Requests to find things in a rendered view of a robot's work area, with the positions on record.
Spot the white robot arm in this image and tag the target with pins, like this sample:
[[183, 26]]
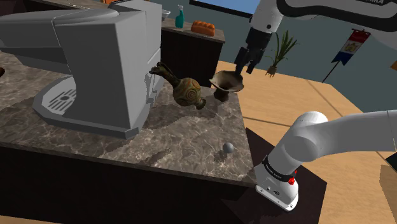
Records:
[[335, 133]]

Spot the orange bread loaf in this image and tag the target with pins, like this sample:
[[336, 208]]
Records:
[[203, 28]]

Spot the grey coffee machine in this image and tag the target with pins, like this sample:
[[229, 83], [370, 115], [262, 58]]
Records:
[[102, 62]]

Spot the green potted plant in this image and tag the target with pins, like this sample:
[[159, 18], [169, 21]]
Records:
[[280, 51]]

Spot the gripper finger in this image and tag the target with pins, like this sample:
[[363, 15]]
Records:
[[241, 62], [253, 62]]

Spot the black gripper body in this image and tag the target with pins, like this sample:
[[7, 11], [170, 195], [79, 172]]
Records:
[[258, 41]]

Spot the dark robot stand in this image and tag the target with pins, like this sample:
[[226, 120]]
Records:
[[305, 192]]

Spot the green patterned bird-shaped jug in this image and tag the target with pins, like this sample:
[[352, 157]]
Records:
[[187, 92]]

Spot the red white blue flag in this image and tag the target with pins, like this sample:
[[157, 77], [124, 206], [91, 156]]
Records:
[[352, 46]]

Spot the blue window with dark frame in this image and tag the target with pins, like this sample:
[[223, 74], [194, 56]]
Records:
[[229, 5]]

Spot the small grey ball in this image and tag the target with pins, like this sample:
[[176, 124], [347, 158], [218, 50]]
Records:
[[228, 148]]

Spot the teal spray bottle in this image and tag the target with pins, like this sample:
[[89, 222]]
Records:
[[179, 20]]

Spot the dark kitchen counter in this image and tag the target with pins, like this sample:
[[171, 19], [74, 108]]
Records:
[[189, 59]]

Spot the brown goblet-shaped vase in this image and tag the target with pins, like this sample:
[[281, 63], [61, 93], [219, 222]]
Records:
[[225, 83]]

